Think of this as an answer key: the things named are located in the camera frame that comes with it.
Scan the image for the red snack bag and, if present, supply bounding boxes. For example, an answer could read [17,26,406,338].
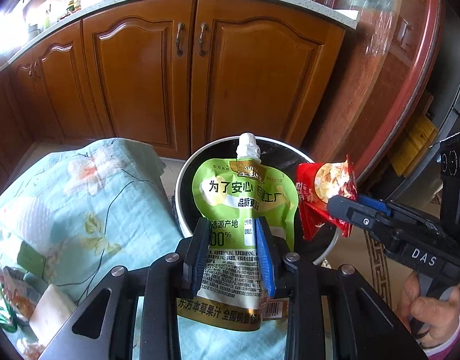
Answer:
[296,157,358,242]

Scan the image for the green juice pouch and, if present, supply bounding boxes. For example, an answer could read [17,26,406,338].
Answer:
[175,133,297,332]

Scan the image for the cartoon fox snack bag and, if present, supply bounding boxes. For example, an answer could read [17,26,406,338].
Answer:
[0,267,41,333]

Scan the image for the white trash bin black bag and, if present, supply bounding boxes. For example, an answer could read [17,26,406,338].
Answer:
[174,136,340,265]

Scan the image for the person's right hand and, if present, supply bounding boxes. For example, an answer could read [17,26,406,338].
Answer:
[396,272,460,349]

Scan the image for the floral light green tablecloth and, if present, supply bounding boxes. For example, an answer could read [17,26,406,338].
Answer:
[0,136,291,360]

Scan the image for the white foam block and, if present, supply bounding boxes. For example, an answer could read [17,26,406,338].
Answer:
[29,284,76,346]

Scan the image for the green drink carton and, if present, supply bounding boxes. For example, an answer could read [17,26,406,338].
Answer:
[17,241,46,278]

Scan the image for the wooden base cabinets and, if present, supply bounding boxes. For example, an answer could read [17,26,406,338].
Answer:
[0,0,344,193]

